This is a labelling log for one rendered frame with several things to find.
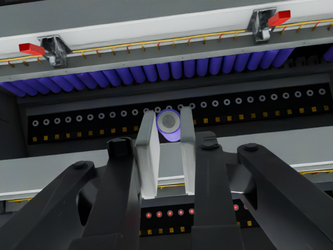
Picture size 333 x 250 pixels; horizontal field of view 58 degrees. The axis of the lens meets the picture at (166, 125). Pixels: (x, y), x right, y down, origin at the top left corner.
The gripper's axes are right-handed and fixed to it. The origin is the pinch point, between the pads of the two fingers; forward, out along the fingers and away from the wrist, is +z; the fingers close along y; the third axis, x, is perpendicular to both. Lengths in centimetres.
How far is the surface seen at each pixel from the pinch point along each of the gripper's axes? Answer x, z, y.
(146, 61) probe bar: 3.2, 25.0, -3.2
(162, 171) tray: -10.4, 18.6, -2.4
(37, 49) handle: 6.5, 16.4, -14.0
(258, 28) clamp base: 5.9, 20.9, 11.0
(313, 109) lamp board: -8.6, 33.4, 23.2
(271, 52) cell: 2.2, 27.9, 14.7
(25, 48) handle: 6.7, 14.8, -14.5
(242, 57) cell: 2.0, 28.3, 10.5
